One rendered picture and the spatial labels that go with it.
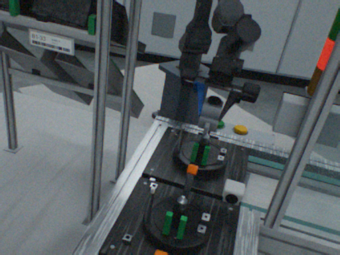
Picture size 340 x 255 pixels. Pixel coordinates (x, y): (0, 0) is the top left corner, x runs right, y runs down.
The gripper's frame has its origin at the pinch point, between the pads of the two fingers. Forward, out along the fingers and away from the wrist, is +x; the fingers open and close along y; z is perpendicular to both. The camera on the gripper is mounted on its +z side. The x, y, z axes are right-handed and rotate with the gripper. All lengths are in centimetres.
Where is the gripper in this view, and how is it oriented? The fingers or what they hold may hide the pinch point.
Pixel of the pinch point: (213, 105)
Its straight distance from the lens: 91.4
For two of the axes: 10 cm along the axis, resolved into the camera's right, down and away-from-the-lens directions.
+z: -1.0, -2.5, -9.6
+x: -3.0, 9.3, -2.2
